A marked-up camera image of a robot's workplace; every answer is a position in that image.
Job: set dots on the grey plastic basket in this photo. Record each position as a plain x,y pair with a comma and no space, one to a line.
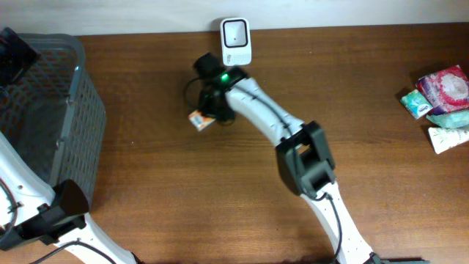
56,119

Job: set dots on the white cream tube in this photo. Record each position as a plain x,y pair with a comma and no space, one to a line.
443,139

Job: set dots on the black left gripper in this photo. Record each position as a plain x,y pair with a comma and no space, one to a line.
18,62

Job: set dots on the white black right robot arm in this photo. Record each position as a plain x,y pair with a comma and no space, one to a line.
305,162

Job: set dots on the small green tissue packet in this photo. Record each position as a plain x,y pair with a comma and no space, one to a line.
417,105

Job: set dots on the white barcode scanner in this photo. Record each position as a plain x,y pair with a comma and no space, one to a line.
235,42

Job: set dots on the green wet wipes pack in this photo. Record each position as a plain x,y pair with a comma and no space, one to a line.
456,119

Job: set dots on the orange tissue packet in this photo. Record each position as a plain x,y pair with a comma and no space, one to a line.
199,121

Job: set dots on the red purple tissue pack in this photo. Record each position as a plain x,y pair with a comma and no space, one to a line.
446,90

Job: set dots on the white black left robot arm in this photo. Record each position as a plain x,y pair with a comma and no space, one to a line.
32,210

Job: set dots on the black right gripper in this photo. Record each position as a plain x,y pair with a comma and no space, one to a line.
202,100

